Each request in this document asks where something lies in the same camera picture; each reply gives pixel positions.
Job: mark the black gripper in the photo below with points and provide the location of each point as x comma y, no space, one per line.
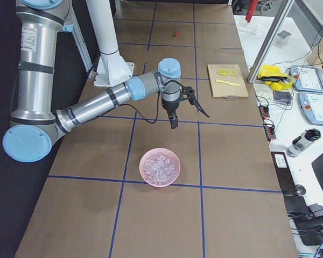
169,107

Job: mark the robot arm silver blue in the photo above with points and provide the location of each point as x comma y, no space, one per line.
34,127

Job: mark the pile of clear ice cubes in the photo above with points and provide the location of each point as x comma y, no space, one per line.
159,170

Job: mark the pink bowl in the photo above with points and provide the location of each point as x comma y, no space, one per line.
155,151

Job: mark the wooden cutting board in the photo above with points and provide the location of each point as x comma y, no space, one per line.
234,75

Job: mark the yellow plastic knife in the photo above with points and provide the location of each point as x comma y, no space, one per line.
226,82

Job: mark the lemon slice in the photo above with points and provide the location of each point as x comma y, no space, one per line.
222,71

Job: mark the white pillar with base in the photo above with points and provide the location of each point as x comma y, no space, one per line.
112,69

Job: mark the yellow cloth bag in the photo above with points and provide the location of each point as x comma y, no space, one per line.
274,78

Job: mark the clear water bottle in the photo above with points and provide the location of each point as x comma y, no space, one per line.
302,142

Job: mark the upper teach pendant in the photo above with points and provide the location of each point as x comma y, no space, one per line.
306,78

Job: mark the teach pendant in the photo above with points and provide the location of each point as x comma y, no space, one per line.
306,78
311,104

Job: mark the lower teach pendant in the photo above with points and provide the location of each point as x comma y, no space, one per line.
311,104

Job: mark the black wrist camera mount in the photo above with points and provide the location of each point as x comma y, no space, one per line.
188,93

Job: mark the aluminium frame post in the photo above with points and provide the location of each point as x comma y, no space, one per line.
278,20

